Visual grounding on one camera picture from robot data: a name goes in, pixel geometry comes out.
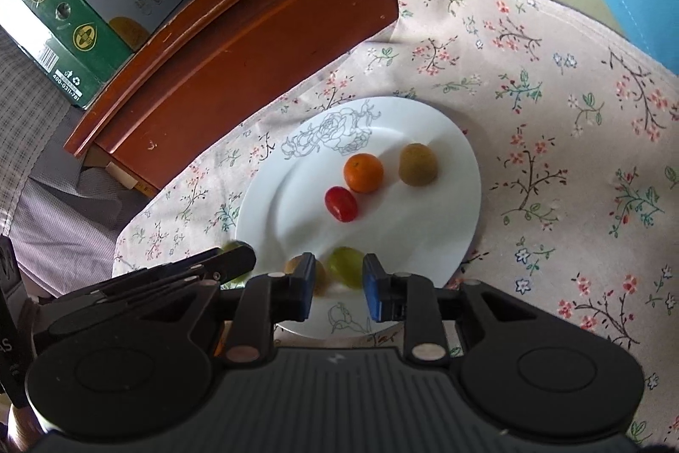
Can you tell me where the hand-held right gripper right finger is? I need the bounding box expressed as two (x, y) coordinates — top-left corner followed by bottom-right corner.
(362, 254), (536, 363)

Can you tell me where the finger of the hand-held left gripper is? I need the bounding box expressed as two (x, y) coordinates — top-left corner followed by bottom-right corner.
(101, 247), (256, 297)

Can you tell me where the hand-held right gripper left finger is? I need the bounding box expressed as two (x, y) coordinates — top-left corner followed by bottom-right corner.
(143, 252), (316, 363)

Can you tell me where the brown kiwi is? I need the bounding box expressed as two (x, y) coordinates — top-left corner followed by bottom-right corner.
(398, 143), (439, 187)
(285, 256), (331, 297)

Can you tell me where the small green jujube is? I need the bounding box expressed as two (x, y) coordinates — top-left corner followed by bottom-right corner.
(325, 246), (366, 288)

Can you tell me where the white plate with rose print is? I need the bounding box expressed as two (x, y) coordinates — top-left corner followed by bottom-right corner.
(235, 96), (482, 340)

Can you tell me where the red cherry tomato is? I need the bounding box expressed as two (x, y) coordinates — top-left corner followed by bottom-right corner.
(325, 186), (359, 223)

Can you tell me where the mandarin orange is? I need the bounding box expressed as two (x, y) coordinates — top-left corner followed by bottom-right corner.
(343, 154), (384, 194)

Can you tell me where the lavender waffle cloth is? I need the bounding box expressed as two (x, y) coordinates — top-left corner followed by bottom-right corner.
(0, 28), (149, 297)

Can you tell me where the grey cloth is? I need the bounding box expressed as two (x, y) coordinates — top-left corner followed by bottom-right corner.
(29, 110), (125, 231)

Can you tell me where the brown wooden nightstand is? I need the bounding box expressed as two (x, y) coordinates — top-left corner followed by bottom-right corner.
(64, 0), (420, 196)

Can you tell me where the floral tablecloth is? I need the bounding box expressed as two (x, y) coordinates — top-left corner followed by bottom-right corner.
(111, 0), (679, 453)

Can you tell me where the green cardboard carton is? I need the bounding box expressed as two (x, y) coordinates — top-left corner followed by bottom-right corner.
(0, 0), (199, 109)

